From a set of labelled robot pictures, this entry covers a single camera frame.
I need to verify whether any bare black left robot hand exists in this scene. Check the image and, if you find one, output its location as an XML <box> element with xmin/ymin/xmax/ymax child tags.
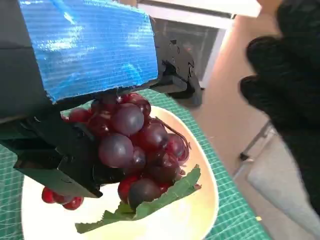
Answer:
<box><xmin>0</xmin><ymin>0</ymin><xmax>204</xmax><ymax>200</ymax></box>

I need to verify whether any red toy grape bunch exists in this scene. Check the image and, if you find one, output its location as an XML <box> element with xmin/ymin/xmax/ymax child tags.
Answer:
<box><xmin>41</xmin><ymin>91</ymin><xmax>202</xmax><ymax>235</ymax></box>

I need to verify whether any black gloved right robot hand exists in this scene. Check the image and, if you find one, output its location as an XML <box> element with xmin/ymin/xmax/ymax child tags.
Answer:
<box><xmin>239</xmin><ymin>0</ymin><xmax>320</xmax><ymax>219</ymax></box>

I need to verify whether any green cutting mat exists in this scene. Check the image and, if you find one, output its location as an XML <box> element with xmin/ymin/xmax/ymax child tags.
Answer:
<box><xmin>0</xmin><ymin>88</ymin><xmax>269</xmax><ymax>240</ymax></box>

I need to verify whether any white rounded square plate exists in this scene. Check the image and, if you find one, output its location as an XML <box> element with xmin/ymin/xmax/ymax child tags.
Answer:
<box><xmin>21</xmin><ymin>104</ymin><xmax>220</xmax><ymax>240</ymax></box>

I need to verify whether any light grey wheeled chair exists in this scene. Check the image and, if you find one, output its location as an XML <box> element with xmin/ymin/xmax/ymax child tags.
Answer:
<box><xmin>239</xmin><ymin>119</ymin><xmax>320</xmax><ymax>240</ymax></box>

